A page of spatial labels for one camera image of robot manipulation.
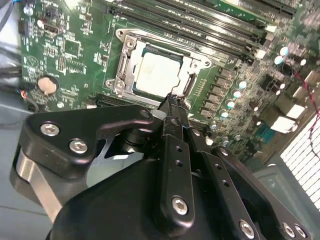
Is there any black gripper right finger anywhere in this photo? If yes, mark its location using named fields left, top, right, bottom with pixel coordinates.
left=175, top=96, right=313, bottom=240

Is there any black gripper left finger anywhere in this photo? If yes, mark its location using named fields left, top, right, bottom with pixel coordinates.
left=21, top=93, right=196, bottom=230

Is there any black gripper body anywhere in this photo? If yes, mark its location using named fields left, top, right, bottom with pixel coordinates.
left=51, top=157, right=240, bottom=240

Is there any silver topped CPU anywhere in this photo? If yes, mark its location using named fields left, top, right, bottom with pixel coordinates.
left=133, top=47, right=187, bottom=99

